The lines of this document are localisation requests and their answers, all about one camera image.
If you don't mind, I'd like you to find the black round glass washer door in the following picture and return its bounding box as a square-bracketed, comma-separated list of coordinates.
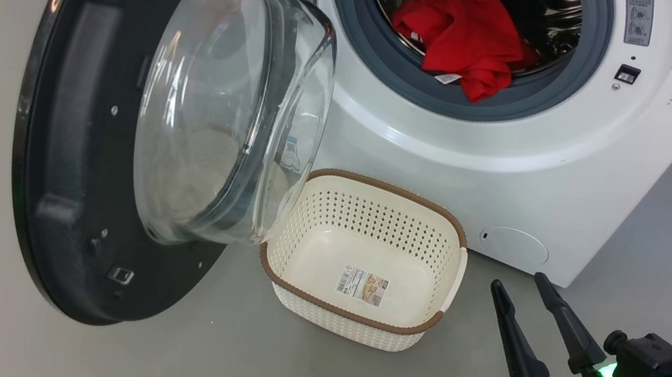
[0, 0, 349, 359]

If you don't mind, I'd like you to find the red garment with white stripe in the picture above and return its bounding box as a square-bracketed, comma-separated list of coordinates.
[380, 0, 552, 114]

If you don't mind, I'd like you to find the white washing machine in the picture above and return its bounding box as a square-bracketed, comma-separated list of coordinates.
[245, 0, 672, 307]

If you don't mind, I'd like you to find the product label sticker in basket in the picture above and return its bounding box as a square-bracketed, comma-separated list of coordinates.
[334, 263, 393, 308]

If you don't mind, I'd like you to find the cream laundry basket brown rim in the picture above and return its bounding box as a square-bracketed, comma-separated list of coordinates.
[246, 159, 480, 364]

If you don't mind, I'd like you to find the grey rubber door gasket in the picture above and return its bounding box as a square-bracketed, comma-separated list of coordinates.
[311, 0, 619, 143]

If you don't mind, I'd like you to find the round white filter cover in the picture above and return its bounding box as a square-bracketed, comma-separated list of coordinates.
[475, 224, 553, 276]

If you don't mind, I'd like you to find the perforated steel washer drum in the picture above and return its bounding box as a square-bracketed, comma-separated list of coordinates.
[351, 0, 587, 90]

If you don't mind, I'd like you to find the grey warning sticker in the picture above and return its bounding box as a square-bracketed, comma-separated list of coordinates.
[616, 0, 659, 49]

